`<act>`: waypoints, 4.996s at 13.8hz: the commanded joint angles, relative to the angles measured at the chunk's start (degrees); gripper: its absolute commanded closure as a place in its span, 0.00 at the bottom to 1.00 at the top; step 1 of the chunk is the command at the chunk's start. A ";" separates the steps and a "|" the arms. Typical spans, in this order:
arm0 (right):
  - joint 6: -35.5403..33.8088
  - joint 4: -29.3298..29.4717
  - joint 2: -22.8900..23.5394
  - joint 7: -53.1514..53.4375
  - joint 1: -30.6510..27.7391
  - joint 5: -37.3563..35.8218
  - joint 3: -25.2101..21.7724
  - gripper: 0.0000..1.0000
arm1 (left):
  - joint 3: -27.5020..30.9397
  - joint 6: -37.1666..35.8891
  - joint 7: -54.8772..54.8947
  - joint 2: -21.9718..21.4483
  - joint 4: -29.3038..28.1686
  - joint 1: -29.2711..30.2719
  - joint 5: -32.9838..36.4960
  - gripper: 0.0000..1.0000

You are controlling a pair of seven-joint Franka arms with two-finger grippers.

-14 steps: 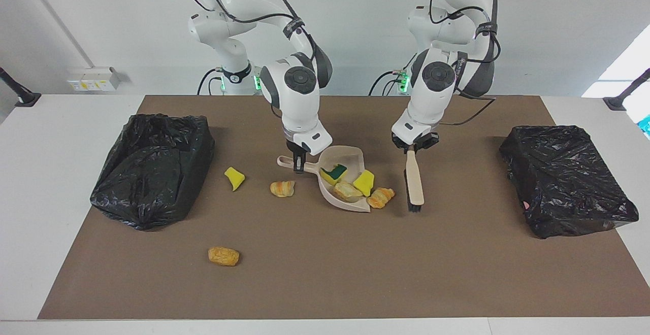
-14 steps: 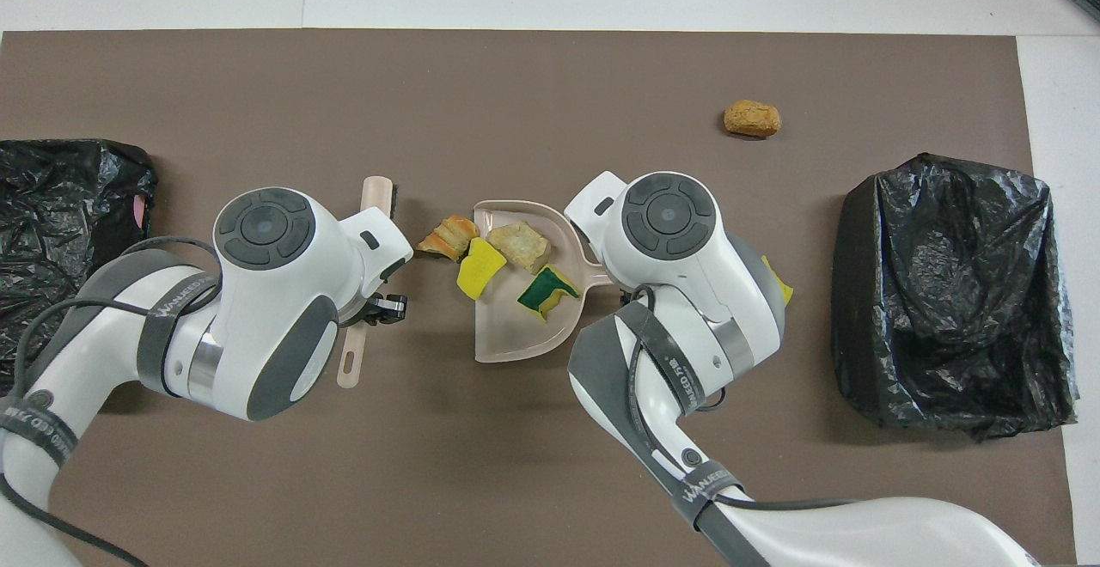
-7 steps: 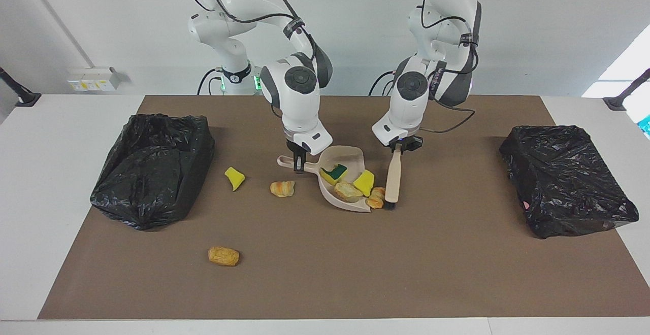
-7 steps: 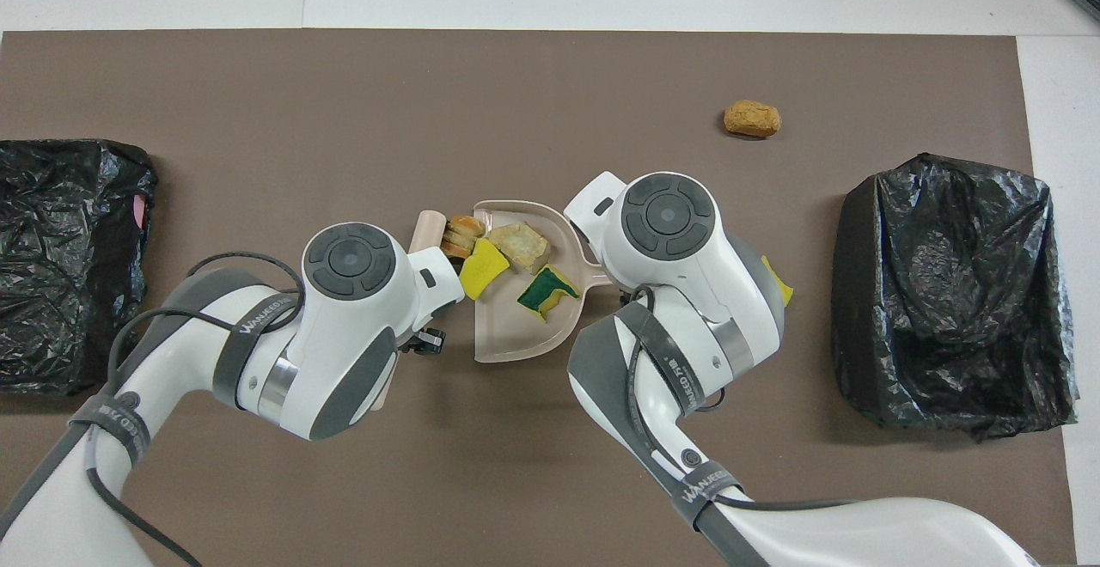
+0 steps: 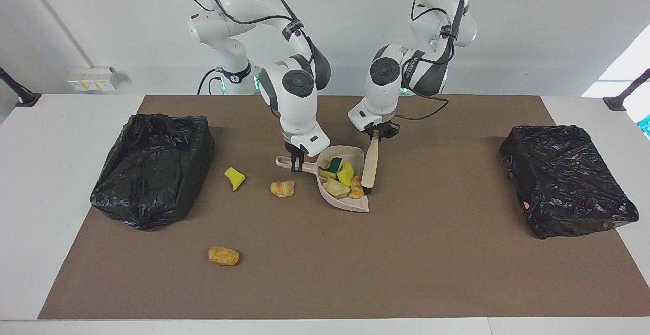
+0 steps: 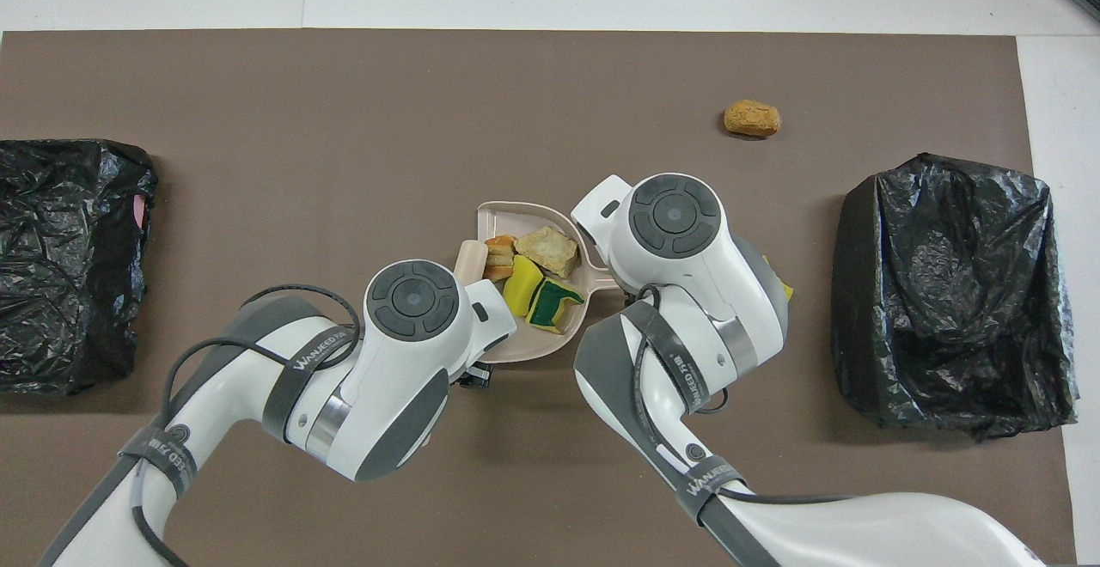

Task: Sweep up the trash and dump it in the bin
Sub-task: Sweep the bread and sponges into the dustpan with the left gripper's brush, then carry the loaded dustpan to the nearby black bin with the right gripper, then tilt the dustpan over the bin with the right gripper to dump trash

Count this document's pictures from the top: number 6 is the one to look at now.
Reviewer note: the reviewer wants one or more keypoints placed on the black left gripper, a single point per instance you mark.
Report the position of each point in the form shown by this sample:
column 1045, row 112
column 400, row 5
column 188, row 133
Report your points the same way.
column 474, row 375

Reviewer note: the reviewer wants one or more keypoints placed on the beige plastic dustpan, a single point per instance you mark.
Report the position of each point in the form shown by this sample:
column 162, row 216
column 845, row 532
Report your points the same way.
column 516, row 345

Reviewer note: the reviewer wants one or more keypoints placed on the yellow sponge piece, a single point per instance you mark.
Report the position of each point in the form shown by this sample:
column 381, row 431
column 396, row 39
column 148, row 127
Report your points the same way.
column 785, row 290
column 521, row 285

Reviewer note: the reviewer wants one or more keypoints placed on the green and yellow sponge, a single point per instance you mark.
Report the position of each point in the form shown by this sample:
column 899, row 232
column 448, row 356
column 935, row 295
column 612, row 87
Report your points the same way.
column 554, row 305

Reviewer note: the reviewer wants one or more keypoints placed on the beige brush with black bristles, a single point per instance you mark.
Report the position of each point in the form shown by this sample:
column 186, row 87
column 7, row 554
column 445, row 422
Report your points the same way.
column 470, row 259

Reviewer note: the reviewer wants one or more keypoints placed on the striped orange croissant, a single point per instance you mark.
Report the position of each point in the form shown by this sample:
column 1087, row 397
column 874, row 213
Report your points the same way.
column 498, row 258

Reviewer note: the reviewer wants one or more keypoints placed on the beige bread chunk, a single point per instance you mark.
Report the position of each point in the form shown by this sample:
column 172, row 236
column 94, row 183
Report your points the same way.
column 548, row 251

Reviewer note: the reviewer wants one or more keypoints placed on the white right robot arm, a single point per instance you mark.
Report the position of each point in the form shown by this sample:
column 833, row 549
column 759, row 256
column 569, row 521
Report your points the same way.
column 679, row 232

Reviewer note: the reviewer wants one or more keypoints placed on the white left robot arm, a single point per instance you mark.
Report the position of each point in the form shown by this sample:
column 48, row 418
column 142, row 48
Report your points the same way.
column 412, row 309

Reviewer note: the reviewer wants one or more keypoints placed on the black bag-covered bin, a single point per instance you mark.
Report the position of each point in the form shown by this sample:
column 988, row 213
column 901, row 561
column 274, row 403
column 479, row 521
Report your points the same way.
column 60, row 266

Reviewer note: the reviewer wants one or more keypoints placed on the open black bag-lined bin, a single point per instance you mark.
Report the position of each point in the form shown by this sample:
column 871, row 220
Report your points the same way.
column 945, row 292

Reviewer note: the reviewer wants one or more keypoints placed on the brown table mat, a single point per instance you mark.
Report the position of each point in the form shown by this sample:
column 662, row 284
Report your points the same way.
column 344, row 120

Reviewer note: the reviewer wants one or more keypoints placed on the brown bread roll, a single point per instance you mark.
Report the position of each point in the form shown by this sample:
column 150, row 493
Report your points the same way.
column 752, row 118

